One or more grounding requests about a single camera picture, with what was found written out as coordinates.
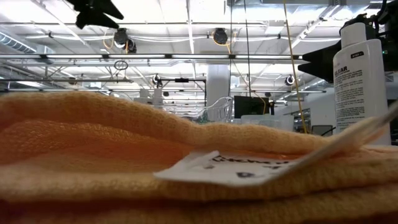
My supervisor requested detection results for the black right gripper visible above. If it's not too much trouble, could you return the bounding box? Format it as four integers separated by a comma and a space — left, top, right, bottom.
297, 0, 398, 84

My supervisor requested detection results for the white plastic cleaner bottle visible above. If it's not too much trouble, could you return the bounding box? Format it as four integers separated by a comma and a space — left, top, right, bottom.
332, 22, 392, 146

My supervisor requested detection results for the light grey waffle towel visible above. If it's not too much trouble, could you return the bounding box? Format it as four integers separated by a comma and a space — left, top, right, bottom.
360, 144, 398, 151

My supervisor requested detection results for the long ceiling light strip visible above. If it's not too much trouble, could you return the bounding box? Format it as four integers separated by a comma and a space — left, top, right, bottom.
0, 53, 304, 60

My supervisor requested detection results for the small black screen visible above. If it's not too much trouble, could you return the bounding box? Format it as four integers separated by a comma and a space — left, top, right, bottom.
312, 124, 333, 136

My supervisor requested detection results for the frosted plastic bin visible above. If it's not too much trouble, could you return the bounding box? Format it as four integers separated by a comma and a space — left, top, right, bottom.
241, 114, 295, 132

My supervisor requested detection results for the clear curved plastic tray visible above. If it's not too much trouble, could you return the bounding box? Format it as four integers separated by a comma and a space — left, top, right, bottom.
186, 96, 234, 124

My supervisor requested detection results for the orange folded towel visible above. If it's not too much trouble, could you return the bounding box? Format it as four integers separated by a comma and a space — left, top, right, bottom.
0, 90, 398, 224

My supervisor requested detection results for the white handwritten paper tag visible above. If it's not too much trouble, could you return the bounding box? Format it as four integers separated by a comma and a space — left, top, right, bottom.
154, 102, 398, 188

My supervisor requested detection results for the yellow cable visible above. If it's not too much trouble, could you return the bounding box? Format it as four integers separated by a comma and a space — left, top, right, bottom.
282, 0, 308, 134

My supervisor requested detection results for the silver ventilation duct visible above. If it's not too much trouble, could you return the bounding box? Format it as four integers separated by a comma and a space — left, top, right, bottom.
0, 30, 37, 54

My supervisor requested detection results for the black background rig frame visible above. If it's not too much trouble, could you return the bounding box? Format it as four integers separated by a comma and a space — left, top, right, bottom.
158, 77, 208, 106

